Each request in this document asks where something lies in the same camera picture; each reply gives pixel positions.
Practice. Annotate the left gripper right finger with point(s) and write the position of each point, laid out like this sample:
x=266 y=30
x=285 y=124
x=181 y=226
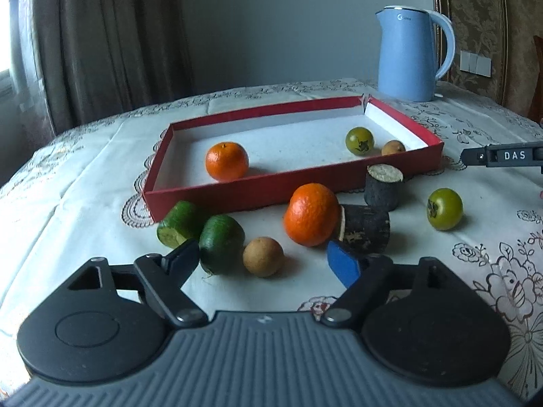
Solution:
x=365 y=277

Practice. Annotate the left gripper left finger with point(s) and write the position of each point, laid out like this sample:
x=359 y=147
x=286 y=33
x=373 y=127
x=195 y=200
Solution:
x=162 y=277

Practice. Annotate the dark sugarcane piece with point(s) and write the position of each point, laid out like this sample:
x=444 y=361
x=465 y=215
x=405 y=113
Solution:
x=364 y=228
x=383 y=183

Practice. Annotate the green cucumber piece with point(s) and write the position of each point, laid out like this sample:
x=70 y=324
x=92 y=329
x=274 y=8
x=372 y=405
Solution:
x=221 y=244
x=185 y=221

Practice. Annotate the orange mandarin outside tray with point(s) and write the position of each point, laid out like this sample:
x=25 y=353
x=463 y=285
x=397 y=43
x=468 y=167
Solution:
x=312 y=215

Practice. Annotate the green tomato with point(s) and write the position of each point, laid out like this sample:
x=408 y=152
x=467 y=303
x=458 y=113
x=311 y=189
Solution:
x=360 y=141
x=444 y=209

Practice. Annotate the white embroidered tablecloth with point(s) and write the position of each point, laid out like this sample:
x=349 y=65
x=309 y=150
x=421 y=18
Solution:
x=81 y=196

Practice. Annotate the orange mandarin in tray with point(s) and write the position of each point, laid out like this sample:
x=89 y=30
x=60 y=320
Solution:
x=226 y=161

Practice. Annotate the light blue electric kettle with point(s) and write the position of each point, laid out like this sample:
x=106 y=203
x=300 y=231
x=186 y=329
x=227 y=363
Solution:
x=408 y=67

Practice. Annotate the red shallow box tray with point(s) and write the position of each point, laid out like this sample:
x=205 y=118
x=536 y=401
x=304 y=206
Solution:
x=288 y=145

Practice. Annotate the brown curtain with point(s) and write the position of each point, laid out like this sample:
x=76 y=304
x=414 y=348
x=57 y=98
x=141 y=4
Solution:
x=78 y=61

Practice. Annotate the white wall switch panel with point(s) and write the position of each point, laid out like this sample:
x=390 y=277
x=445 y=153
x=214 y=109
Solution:
x=475 y=64

